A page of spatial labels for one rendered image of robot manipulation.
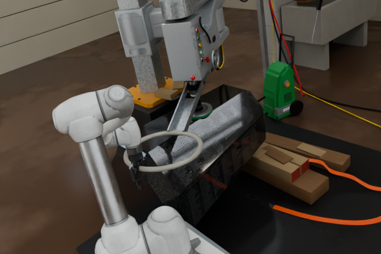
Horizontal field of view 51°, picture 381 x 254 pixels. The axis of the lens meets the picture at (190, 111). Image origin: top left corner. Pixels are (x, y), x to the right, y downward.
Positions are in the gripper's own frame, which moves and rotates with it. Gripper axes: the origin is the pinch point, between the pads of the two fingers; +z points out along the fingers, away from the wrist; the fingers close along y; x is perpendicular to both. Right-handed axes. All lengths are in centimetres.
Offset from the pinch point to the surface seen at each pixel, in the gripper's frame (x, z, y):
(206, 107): 11, -6, 90
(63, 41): 550, 44, 379
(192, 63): 8, -45, 76
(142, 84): 95, -7, 115
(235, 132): -10, 14, 92
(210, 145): -3, 12, 68
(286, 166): -35, 57, 123
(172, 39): 18, -63, 72
